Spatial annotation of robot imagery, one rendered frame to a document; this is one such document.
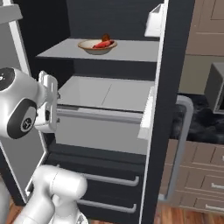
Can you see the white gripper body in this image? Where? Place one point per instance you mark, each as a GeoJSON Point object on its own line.
{"type": "Point", "coordinates": [52, 99]}

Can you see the long white door bin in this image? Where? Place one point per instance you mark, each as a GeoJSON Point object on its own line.
{"type": "Point", "coordinates": [146, 119]}

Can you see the small white door bin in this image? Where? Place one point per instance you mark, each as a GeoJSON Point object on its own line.
{"type": "Point", "coordinates": [154, 24]}

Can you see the beige wall cupboards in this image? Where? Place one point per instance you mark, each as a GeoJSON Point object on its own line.
{"type": "Point", "coordinates": [207, 26]}

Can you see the beige base cupboard drawers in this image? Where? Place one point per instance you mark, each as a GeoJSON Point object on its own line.
{"type": "Point", "coordinates": [201, 172]}

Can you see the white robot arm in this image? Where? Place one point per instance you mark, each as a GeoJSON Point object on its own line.
{"type": "Point", "coordinates": [19, 87]}

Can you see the grey fridge shelf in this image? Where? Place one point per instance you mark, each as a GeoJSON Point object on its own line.
{"type": "Point", "coordinates": [134, 51]}

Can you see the red bell pepper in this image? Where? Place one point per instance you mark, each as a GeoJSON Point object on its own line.
{"type": "Point", "coordinates": [102, 44]}

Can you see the grey door bin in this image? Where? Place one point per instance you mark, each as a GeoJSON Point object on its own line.
{"type": "Point", "coordinates": [8, 14]}

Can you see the grey fridge door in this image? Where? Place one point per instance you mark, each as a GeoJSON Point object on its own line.
{"type": "Point", "coordinates": [22, 157]}

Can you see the beige bowl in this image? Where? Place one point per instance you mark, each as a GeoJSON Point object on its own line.
{"type": "Point", "coordinates": [97, 50]}

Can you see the black fridge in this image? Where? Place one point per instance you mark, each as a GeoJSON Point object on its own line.
{"type": "Point", "coordinates": [43, 23]}

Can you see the black freezer drawer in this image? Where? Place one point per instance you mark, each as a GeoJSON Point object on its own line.
{"type": "Point", "coordinates": [116, 197]}
{"type": "Point", "coordinates": [110, 166]}

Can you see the grey fridge crisper drawer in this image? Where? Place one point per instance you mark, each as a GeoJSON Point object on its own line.
{"type": "Point", "coordinates": [99, 134]}

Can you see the black fridge door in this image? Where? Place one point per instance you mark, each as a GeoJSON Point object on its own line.
{"type": "Point", "coordinates": [172, 58]}

